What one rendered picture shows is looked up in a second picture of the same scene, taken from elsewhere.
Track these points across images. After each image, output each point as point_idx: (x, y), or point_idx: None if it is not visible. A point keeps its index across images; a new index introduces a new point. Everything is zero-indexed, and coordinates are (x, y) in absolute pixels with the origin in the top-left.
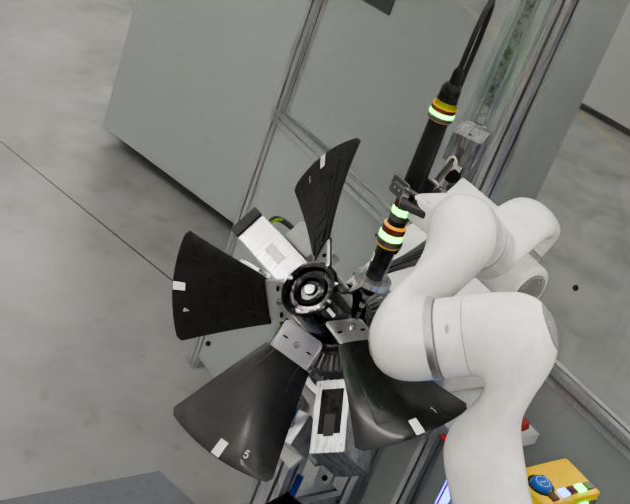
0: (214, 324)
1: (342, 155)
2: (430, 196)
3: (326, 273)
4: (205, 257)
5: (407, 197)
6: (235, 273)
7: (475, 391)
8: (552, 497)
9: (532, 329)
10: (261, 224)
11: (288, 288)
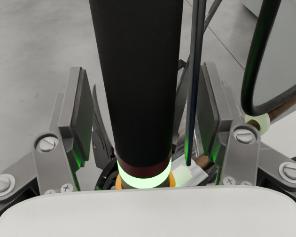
0: (105, 166)
1: (212, 7)
2: (70, 233)
3: None
4: (95, 111)
5: None
6: (103, 134)
7: None
8: None
9: None
10: (178, 75)
11: (103, 179)
